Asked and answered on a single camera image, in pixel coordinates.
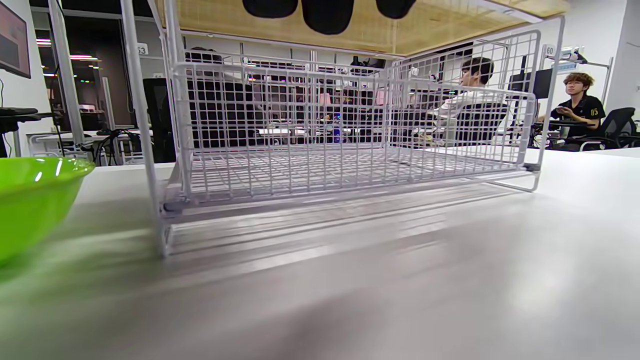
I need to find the person's left hand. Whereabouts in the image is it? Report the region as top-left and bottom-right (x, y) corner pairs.
(242, 0), (417, 36)

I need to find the wooden-top white mesh sliding drawer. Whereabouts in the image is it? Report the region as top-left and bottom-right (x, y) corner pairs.
(120, 0), (571, 258)

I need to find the green plastic bowl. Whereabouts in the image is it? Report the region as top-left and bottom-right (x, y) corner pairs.
(0, 157), (96, 265)

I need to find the wall-mounted dark monitor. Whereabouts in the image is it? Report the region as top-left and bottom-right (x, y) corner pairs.
(0, 0), (32, 79)

